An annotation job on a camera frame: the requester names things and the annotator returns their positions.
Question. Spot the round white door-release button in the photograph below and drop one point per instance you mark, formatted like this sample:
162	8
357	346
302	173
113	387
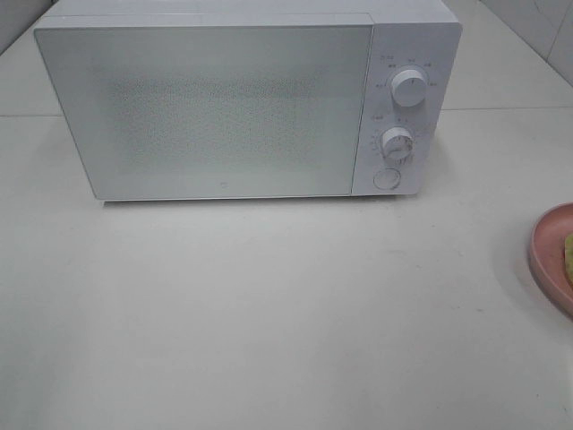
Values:
386	179

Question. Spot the white microwave door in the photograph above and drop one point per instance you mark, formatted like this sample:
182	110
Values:
199	113

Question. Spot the pink round plate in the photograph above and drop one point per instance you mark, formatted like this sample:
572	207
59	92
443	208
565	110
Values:
546	256

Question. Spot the toast sandwich with lettuce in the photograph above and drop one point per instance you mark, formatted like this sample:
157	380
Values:
568	257

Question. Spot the lower white timer knob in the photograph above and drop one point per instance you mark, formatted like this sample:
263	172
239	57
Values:
397	143

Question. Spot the white microwave oven body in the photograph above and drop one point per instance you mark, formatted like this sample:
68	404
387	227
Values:
421	34

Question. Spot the upper white power knob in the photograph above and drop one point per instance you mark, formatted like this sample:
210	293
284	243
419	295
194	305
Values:
409	86

